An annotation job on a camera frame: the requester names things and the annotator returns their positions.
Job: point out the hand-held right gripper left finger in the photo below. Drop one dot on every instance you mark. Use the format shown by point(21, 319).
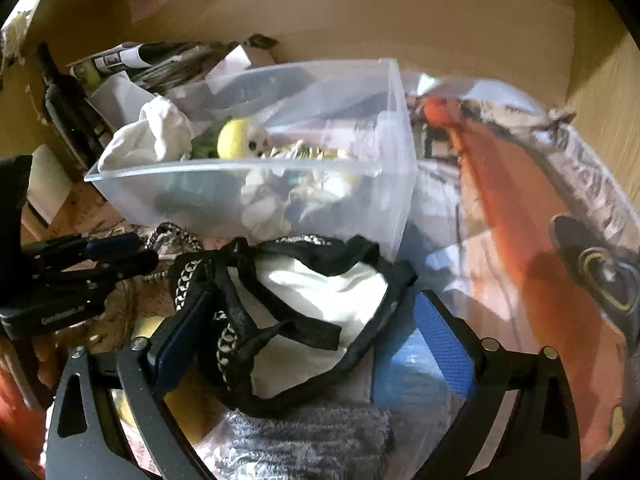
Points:
point(181, 332)

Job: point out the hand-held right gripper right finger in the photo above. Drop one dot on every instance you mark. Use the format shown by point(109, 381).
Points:
point(445, 332)

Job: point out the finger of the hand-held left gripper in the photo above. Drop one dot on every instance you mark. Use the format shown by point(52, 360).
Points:
point(107, 244)
point(127, 264)

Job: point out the clear plastic storage bin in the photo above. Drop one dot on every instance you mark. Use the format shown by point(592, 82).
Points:
point(280, 170)

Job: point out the blue cloth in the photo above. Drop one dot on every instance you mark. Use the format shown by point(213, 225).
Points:
point(417, 375)

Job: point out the white cloth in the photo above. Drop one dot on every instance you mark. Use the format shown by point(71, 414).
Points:
point(150, 135)

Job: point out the orange printed plastic bag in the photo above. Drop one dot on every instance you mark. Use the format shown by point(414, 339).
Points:
point(525, 220)

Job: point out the green cloth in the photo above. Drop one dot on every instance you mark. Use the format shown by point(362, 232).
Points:
point(205, 142)

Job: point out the black bottle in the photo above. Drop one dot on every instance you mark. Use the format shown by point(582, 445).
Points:
point(62, 105)

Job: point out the grey knitted cloth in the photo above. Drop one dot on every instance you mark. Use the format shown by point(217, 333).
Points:
point(310, 440)

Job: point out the yellow and white plush toy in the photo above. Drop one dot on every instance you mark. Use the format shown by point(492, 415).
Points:
point(260, 160)

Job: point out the stack of magazines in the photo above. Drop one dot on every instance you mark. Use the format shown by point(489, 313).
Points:
point(165, 62)

